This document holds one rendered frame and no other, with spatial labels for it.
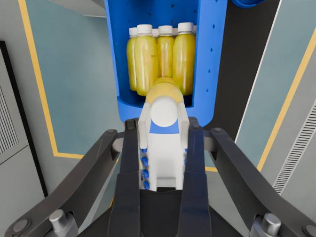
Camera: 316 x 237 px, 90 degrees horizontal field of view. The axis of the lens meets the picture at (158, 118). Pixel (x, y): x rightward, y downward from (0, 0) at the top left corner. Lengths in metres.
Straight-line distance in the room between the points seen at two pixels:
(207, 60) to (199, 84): 0.05
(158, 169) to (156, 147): 0.13
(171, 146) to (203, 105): 0.41
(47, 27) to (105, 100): 0.79
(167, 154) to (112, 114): 1.11
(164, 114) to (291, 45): 1.74
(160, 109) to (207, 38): 0.20
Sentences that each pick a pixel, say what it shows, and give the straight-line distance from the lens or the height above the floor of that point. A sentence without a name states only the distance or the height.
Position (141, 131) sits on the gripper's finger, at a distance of 0.16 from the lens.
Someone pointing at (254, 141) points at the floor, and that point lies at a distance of 2.07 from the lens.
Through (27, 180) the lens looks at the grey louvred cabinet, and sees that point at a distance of 2.48.
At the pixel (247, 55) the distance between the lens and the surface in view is 1.55.
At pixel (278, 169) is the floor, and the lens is 2.47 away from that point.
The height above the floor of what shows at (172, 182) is 0.96.
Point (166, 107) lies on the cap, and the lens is 0.21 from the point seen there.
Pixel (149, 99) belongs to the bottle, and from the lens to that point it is 0.24.
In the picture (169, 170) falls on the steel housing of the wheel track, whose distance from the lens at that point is 0.85.
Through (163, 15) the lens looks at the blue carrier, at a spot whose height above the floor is 0.96.
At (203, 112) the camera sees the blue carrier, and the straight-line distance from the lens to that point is 0.39.
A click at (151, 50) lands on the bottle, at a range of 0.44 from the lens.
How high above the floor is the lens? 1.56
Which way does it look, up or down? 66 degrees down
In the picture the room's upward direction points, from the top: 173 degrees counter-clockwise
